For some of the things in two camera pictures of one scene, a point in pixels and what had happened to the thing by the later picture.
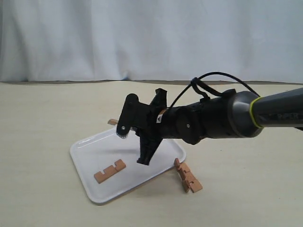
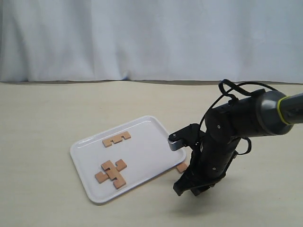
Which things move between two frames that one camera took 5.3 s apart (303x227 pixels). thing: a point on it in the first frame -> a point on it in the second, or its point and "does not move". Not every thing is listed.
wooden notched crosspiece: [112, 121] -> [107, 143]
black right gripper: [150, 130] -> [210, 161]
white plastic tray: [107, 163] does not move
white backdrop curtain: [260, 41] does not move
